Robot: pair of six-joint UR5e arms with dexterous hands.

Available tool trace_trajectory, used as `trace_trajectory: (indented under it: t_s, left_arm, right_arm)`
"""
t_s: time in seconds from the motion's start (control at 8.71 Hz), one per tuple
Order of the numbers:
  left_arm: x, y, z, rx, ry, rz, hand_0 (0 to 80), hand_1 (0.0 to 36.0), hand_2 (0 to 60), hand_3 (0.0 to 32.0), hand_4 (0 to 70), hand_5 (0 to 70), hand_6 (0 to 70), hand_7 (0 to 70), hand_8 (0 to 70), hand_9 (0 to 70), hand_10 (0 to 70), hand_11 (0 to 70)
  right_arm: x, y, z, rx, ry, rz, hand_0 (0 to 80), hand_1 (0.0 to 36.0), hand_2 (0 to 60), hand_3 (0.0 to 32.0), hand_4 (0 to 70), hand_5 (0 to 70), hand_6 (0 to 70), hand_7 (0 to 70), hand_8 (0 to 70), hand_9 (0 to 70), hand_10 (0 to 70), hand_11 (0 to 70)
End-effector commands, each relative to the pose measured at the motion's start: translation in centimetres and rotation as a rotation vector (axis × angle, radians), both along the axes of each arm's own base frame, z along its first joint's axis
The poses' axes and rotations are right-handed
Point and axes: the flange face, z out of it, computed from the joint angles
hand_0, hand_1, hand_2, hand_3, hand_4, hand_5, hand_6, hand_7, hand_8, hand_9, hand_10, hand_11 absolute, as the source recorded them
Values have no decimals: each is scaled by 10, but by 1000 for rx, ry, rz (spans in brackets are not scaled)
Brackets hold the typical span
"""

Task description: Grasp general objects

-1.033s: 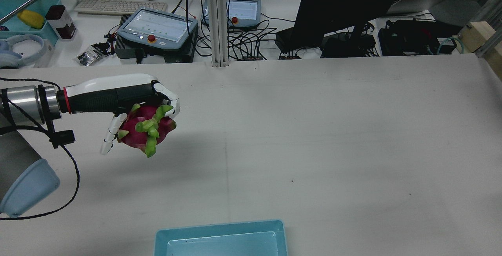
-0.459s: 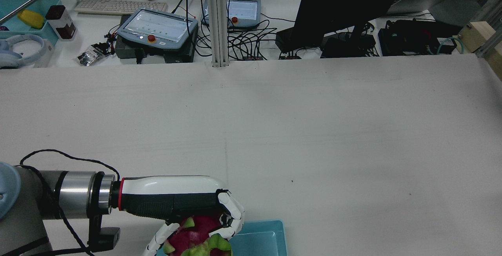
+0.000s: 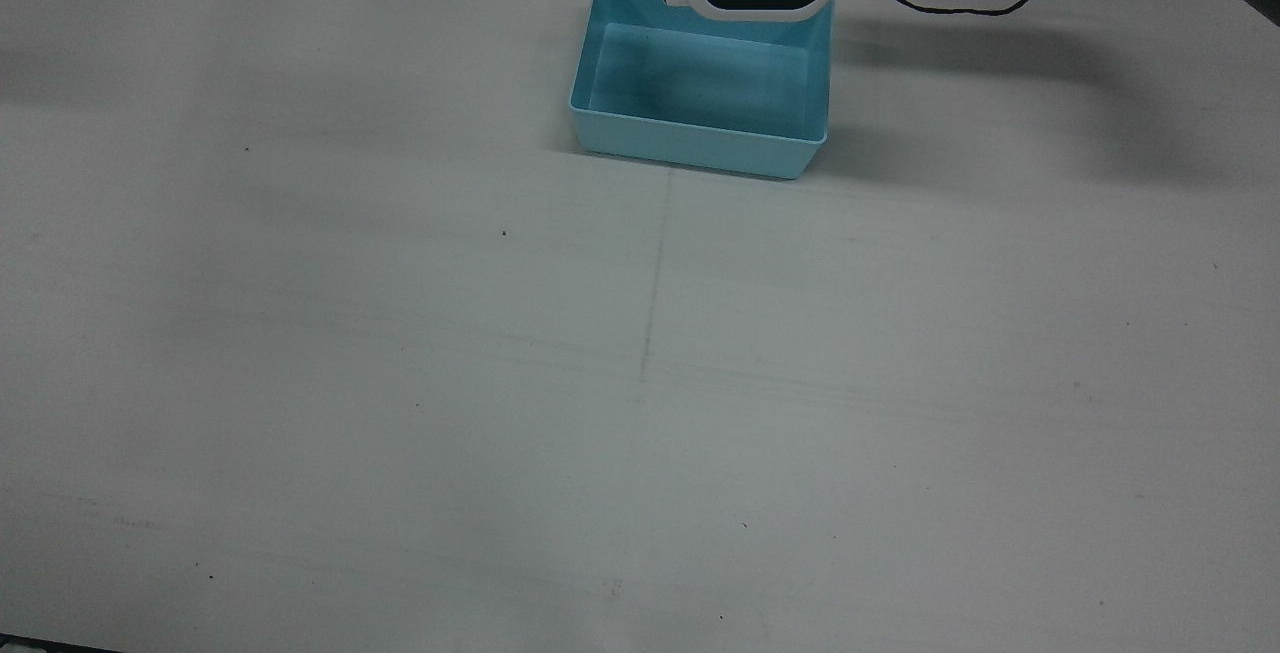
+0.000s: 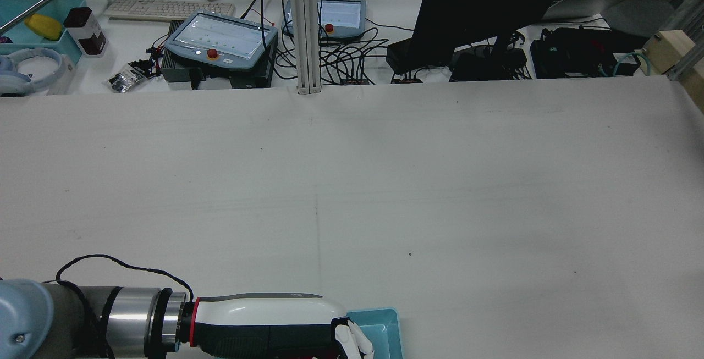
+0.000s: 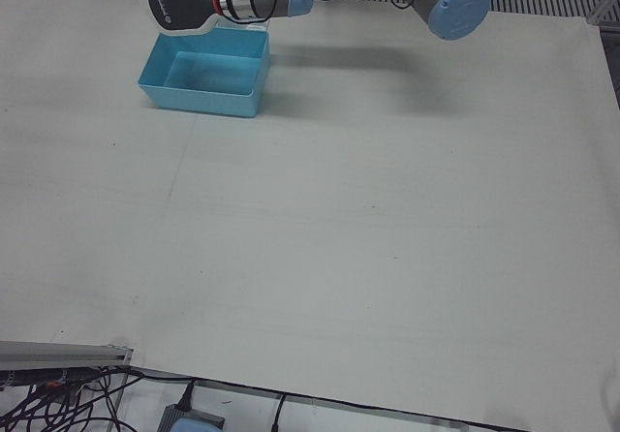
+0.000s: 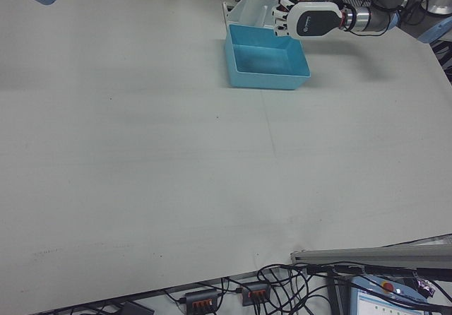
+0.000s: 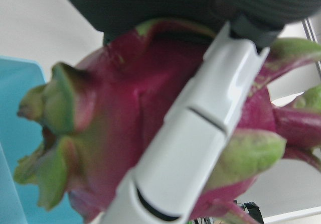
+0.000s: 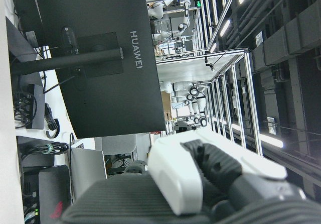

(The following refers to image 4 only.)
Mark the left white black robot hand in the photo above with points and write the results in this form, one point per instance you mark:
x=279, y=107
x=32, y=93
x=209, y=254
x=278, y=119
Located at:
x=264, y=320

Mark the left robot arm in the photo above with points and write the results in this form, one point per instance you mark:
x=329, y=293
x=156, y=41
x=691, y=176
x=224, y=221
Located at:
x=132, y=320

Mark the teach pendant with red button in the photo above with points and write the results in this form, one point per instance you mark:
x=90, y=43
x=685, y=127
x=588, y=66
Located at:
x=220, y=37

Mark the small teach pendant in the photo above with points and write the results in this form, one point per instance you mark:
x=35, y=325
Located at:
x=341, y=15

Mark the white keyboard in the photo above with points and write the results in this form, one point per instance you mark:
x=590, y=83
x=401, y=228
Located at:
x=165, y=9

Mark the light blue plastic bin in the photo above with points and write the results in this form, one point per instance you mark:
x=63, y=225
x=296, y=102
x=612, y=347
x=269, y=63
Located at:
x=379, y=329

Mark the grey USB hub orange ports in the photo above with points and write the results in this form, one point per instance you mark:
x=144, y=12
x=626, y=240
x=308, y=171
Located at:
x=353, y=81
x=407, y=79

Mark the shiny black packet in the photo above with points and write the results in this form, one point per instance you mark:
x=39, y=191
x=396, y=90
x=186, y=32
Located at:
x=127, y=76

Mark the dark red jar black lid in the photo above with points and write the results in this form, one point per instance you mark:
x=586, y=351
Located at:
x=85, y=32

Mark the yellow object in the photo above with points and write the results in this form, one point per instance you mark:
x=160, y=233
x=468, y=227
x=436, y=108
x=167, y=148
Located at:
x=44, y=27

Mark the silver metal rod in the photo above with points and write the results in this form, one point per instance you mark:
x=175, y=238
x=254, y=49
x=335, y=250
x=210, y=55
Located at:
x=38, y=3

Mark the black monitor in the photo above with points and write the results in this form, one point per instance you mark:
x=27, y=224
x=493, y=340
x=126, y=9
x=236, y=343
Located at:
x=484, y=7

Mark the black flat box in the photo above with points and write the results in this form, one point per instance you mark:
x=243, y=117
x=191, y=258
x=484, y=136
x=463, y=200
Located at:
x=484, y=65

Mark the light blue tray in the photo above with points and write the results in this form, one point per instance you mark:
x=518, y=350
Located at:
x=16, y=10

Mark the light blue headphones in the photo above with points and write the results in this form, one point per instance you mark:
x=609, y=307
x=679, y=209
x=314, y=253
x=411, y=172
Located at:
x=33, y=76

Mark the silver laptop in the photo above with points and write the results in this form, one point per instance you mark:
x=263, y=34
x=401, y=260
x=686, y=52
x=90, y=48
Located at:
x=588, y=4

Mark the black bag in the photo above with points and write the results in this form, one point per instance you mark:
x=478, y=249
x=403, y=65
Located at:
x=583, y=51

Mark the wooden block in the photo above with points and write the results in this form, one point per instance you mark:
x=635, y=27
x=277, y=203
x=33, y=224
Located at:
x=668, y=51

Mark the aluminium profile post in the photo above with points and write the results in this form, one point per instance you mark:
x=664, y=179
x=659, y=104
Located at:
x=305, y=29

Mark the aluminium frame beam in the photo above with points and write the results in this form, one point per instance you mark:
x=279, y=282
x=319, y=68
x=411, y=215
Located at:
x=690, y=67

